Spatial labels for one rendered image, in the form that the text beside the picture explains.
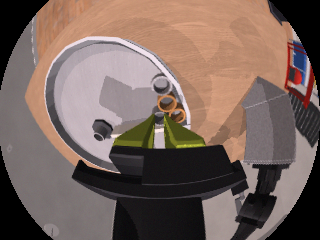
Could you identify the bronze bushing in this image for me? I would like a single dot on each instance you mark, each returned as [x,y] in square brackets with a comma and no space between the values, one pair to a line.
[178,117]
[167,107]

